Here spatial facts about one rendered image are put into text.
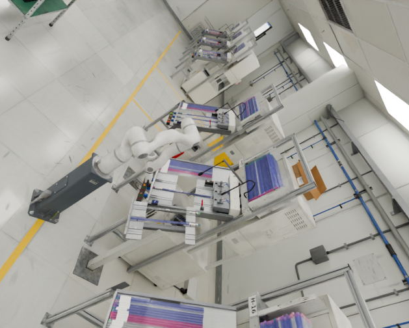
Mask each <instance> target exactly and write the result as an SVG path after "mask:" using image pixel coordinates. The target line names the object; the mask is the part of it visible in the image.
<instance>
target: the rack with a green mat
mask: <svg viewBox="0 0 409 328"><path fill-rule="evenodd" d="M7 1H8V2H9V3H10V4H11V5H12V6H13V7H14V8H15V9H16V10H17V11H18V12H19V13H20V14H21V15H22V17H23V18H22V19H21V20H20V22H19V23H18V24H17V25H16V26H15V28H13V30H11V32H10V33H9V34H8V35H7V36H6V37H5V40H7V41H9V40H10V39H11V38H12V37H13V35H14V34H15V33H16V32H17V31H18V30H19V28H20V27H21V26H22V25H23V24H24V23H25V22H26V21H27V20H29V19H32V18H37V17H40V16H45V15H48V14H52V13H56V12H60V13H59V14H58V16H57V17H56V18H55V19H54V20H53V21H52V22H51V23H50V24H49V26H50V27H52V26H53V24H54V23H55V22H56V21H57V20H58V19H59V18H60V17H61V16H62V15H63V14H64V13H65V12H66V11H67V10H68V9H69V8H70V7H71V6H72V5H73V4H74V3H75V2H76V1H77V0H71V1H70V2H69V4H68V5H67V4H66V3H65V2H64V1H63V0H38V1H31V2H27V3H25V2H24V1H23V0H7Z"/></svg>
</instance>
